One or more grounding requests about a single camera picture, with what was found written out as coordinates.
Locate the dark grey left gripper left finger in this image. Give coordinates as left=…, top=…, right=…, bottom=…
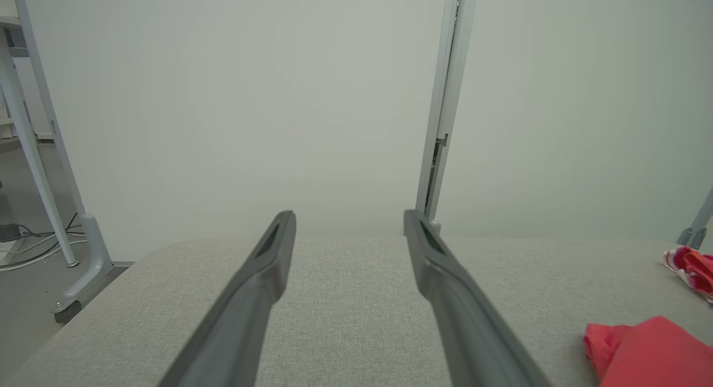
left=159, top=210, right=297, bottom=387

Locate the black floor cable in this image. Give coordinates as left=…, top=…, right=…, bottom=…
left=17, top=212, right=85, bottom=238

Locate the grey partition post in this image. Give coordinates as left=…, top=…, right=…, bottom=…
left=676, top=188, right=713, bottom=252
left=11, top=0, right=134, bottom=325
left=415, top=0, right=462, bottom=236
left=426, top=0, right=480, bottom=223

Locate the red white striped garment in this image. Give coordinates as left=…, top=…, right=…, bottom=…
left=583, top=316, right=713, bottom=387

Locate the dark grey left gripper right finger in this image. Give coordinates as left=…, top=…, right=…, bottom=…
left=404, top=210, right=552, bottom=387

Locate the white floor cable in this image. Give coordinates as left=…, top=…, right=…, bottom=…
left=0, top=234, right=89, bottom=272

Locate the red white lettered jersey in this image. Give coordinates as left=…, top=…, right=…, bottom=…
left=663, top=246, right=713, bottom=305

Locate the white partition panel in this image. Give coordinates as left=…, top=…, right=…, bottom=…
left=14, top=0, right=449, bottom=262
left=440, top=0, right=713, bottom=248

